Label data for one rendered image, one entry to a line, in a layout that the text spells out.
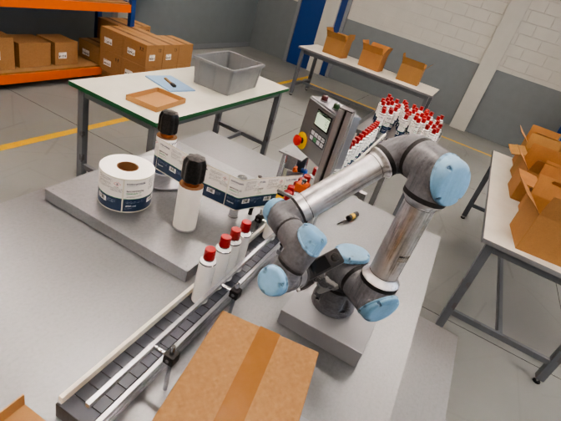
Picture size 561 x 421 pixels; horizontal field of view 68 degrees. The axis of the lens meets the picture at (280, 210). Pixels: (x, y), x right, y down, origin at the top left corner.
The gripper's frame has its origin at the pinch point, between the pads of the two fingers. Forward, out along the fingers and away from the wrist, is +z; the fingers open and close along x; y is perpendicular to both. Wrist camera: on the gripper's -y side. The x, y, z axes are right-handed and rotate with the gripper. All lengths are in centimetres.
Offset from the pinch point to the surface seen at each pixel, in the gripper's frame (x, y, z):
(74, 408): 5, 47, -59
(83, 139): -174, 144, 78
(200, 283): -12.3, 29.7, -22.3
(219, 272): -14.0, 27.8, -13.5
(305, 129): -44.2, -14.5, 7.4
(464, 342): 71, 10, 190
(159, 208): -54, 52, 4
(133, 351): -2, 44, -41
